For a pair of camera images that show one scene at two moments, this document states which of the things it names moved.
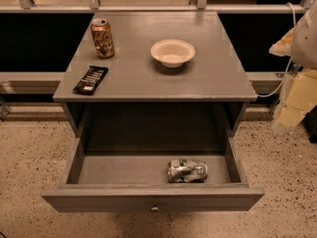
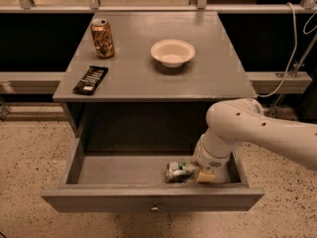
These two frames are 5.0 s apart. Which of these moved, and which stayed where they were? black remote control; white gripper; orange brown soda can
Moved: white gripper
Stayed: orange brown soda can; black remote control
